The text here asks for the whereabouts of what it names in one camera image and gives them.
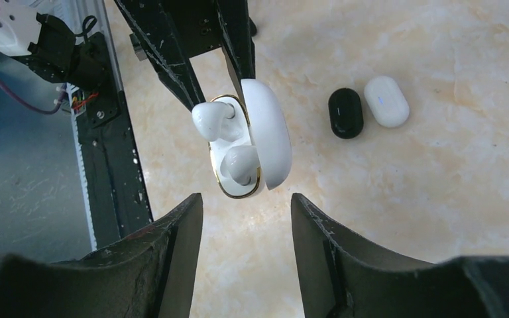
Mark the white oval charging case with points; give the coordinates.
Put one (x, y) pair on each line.
(386, 101)

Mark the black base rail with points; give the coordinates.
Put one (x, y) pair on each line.
(115, 195)

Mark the white stem earbud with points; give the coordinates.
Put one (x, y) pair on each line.
(208, 118)
(240, 163)

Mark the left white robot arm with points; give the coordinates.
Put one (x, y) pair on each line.
(42, 42)

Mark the white square charging case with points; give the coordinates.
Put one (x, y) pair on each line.
(260, 119)

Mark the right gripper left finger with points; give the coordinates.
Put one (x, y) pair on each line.
(150, 273)

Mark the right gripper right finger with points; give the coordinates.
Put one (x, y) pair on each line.
(343, 274)

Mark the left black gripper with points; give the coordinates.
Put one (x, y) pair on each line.
(173, 31)

